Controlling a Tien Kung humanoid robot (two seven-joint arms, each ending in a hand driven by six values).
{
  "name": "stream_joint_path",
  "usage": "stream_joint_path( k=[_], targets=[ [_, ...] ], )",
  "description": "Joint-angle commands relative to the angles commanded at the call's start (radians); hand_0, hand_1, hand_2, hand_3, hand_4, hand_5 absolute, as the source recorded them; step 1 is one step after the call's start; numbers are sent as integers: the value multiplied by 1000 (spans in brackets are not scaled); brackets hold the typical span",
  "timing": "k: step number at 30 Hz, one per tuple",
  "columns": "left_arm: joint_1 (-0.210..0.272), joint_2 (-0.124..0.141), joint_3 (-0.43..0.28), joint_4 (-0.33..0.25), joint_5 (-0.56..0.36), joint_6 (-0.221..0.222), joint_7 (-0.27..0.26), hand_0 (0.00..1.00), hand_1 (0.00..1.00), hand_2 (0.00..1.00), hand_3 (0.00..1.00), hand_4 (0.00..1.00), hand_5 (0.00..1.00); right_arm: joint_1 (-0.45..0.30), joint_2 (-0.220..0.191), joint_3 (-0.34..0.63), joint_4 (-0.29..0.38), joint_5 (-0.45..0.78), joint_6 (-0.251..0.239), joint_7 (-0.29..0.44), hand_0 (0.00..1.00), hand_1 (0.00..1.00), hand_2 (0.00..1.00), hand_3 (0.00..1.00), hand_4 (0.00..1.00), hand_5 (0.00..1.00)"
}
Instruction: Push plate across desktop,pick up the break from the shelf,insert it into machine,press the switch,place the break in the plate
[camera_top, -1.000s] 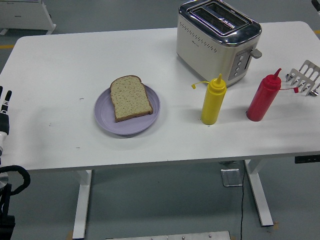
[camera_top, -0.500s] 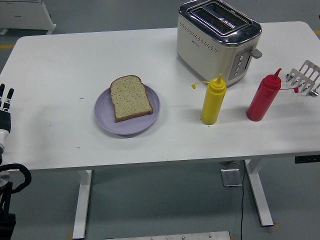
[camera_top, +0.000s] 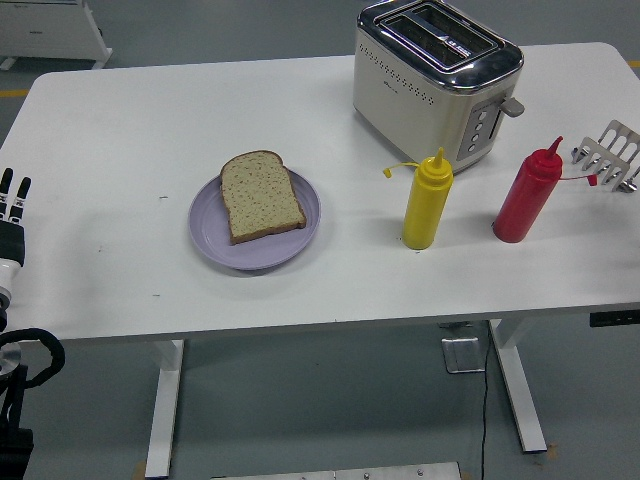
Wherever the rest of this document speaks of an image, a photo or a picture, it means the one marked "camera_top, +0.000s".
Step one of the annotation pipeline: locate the black floor cable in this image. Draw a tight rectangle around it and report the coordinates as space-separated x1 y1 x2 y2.
477 322 494 480

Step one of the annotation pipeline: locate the cream chrome toaster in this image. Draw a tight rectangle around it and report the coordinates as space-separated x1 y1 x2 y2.
352 0 526 176

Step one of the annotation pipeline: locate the black table control panel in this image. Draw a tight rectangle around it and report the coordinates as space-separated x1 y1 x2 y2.
589 310 640 329

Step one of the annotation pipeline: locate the purple plate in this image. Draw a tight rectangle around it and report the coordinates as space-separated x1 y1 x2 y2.
187 167 323 272

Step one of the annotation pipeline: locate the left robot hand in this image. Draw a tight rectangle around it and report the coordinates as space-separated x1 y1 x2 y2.
0 167 33 300

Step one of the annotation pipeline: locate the red squeeze bottle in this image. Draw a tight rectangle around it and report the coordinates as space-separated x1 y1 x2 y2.
492 135 599 244

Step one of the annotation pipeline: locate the white table leg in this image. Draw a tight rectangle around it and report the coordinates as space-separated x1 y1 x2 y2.
144 338 185 479
488 318 548 455

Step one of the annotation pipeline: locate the bread slice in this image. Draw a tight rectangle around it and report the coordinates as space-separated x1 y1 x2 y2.
219 149 308 246

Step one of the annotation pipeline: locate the metal floor socket plate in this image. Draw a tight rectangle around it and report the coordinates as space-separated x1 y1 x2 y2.
440 337 487 375

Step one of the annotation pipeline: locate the yellow squeeze bottle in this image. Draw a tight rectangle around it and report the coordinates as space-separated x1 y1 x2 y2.
382 146 455 250

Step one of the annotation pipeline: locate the metal toast rack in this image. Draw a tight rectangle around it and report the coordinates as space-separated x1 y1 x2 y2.
571 119 640 194

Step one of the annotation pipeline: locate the white background machine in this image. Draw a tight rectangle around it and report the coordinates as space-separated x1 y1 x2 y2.
0 0 114 70

